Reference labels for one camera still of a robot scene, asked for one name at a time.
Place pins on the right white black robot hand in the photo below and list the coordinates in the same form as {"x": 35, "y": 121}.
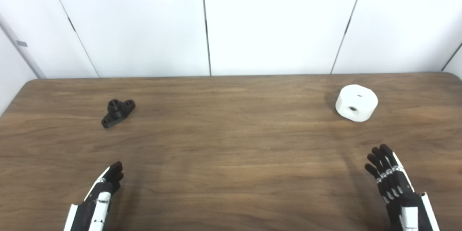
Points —
{"x": 399, "y": 195}

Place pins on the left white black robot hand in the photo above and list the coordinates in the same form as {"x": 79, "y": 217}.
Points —
{"x": 94, "y": 207}

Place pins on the black flanged holder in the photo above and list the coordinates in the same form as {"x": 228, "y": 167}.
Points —
{"x": 117, "y": 112}

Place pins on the round white plastic piece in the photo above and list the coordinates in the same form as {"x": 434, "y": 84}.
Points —
{"x": 361, "y": 104}

